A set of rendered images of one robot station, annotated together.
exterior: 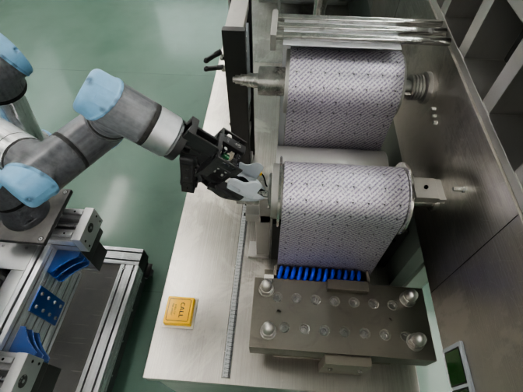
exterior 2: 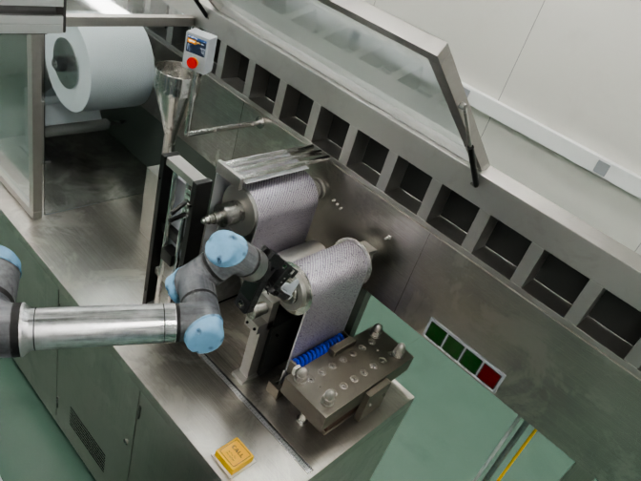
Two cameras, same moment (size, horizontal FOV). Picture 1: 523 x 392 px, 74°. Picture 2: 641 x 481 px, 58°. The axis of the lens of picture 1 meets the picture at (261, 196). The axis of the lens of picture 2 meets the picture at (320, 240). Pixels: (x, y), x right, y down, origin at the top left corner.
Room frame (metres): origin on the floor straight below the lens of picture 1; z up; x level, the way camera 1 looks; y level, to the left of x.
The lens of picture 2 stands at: (-0.20, 0.98, 2.21)
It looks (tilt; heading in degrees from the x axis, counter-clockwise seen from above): 33 degrees down; 300
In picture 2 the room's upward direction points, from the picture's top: 18 degrees clockwise
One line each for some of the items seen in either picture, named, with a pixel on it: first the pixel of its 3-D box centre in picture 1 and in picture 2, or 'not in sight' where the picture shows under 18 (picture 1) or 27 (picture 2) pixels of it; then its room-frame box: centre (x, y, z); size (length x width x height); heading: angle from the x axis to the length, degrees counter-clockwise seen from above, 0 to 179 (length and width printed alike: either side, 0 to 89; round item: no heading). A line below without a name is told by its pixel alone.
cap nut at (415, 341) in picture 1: (418, 339); (400, 348); (0.18, -0.33, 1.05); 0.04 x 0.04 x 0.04
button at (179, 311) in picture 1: (179, 310); (234, 455); (0.29, 0.21, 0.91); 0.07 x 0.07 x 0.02; 86
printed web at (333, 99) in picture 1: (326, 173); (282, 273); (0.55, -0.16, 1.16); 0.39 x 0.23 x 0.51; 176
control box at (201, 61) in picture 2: not in sight; (197, 52); (0.97, -0.10, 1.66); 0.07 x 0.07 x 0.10; 22
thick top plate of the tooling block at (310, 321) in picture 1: (337, 320); (350, 372); (0.24, -0.18, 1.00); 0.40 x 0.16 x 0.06; 86
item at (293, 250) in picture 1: (328, 257); (322, 330); (0.36, -0.16, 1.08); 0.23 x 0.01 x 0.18; 86
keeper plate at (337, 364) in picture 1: (343, 366); (373, 400); (0.14, -0.19, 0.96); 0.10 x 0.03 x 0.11; 86
